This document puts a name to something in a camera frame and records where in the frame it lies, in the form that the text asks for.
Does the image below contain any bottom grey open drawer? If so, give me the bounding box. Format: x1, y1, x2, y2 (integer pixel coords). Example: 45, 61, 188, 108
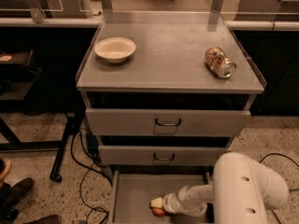
108, 171, 214, 224

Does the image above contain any middle grey drawer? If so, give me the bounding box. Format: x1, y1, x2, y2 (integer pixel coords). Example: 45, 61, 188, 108
99, 146, 229, 166

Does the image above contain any orange soda can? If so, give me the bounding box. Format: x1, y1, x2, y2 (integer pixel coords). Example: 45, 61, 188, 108
205, 46, 236, 79

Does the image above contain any white paper bowl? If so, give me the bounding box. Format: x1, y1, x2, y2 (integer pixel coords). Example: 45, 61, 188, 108
94, 37, 136, 63

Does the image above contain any black floor cable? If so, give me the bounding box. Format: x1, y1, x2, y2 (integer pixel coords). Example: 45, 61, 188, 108
69, 128, 113, 224
259, 152, 299, 224

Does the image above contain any top grey drawer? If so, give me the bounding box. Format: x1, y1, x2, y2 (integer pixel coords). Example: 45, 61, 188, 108
86, 108, 250, 137

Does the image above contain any white horizontal rail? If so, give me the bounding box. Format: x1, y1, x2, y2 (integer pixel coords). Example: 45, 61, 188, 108
0, 17, 103, 28

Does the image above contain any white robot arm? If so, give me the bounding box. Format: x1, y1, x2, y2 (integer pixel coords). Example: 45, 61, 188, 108
149, 152, 290, 224

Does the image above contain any black floor cable left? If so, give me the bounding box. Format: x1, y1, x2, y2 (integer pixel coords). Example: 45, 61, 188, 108
69, 128, 113, 224

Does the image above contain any black floor cable right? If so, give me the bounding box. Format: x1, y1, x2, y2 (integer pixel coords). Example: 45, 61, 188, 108
259, 152, 299, 224

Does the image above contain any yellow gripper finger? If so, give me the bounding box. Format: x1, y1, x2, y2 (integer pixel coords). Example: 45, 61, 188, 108
150, 197, 164, 209

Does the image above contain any grey drawer cabinet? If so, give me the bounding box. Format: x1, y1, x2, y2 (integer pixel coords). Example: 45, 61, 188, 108
75, 10, 267, 224

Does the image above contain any red apple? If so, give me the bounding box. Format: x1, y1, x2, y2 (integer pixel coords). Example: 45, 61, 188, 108
151, 207, 165, 217

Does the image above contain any dark shoe lower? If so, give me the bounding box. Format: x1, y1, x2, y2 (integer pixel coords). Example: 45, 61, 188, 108
25, 215, 61, 224

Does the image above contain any black table frame left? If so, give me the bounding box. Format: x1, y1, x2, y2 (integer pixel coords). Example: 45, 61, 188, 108
0, 112, 83, 183

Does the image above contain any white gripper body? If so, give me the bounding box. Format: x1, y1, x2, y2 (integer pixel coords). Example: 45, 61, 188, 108
163, 193, 183, 214

